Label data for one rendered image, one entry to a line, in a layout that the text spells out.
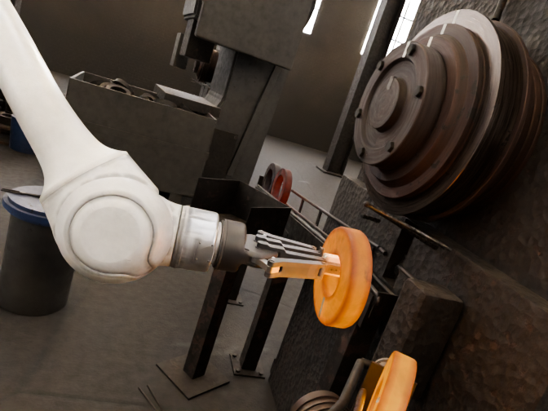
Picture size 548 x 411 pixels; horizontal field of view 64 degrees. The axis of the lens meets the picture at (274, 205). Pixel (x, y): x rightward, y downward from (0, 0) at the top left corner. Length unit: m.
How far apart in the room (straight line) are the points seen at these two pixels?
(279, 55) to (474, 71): 2.81
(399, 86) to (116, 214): 0.73
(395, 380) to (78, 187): 0.44
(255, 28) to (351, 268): 3.07
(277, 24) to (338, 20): 8.08
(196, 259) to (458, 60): 0.64
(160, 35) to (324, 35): 3.87
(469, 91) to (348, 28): 10.88
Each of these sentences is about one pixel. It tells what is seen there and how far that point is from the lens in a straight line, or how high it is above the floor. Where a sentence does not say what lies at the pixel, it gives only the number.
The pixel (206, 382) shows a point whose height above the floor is 0.01.
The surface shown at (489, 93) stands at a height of 1.18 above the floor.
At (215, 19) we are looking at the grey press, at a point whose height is 1.42.
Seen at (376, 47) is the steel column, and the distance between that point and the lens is 8.19.
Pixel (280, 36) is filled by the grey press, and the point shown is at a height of 1.47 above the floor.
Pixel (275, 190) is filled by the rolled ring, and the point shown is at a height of 0.65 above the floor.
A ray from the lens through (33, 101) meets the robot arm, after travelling 0.52.
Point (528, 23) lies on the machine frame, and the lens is 1.18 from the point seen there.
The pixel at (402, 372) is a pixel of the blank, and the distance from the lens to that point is 0.63.
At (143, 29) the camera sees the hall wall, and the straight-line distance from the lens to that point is 10.96.
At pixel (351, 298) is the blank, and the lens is 0.64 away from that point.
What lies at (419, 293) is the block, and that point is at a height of 0.79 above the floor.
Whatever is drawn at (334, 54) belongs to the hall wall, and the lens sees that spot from 11.64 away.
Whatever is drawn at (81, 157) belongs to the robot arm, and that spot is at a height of 0.95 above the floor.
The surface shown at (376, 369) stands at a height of 0.71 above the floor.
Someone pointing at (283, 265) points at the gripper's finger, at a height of 0.84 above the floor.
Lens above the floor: 1.06
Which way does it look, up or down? 14 degrees down
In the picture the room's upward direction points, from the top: 18 degrees clockwise
